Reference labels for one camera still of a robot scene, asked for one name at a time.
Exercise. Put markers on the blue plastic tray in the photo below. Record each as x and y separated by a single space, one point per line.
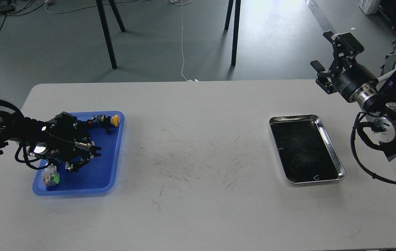
99 174

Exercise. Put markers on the yellow push button switch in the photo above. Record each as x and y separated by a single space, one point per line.
103 121

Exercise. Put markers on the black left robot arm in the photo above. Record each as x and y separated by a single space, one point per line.
34 148

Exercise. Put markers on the white cardboard box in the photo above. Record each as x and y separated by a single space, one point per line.
369 7

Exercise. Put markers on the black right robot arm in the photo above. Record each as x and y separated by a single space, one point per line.
376 124

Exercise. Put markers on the black tripod legs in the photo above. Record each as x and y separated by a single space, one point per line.
236 4
106 30

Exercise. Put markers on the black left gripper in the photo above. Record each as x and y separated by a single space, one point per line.
65 129

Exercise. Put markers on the silver metal tray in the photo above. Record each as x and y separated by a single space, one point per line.
305 150

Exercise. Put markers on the black tripod legs left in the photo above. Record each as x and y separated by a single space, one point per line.
106 30

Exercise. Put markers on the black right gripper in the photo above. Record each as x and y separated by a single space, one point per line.
345 76

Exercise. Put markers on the white green switch block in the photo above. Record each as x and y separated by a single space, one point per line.
50 176

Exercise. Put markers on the black tripod legs right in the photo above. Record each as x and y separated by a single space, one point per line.
236 4

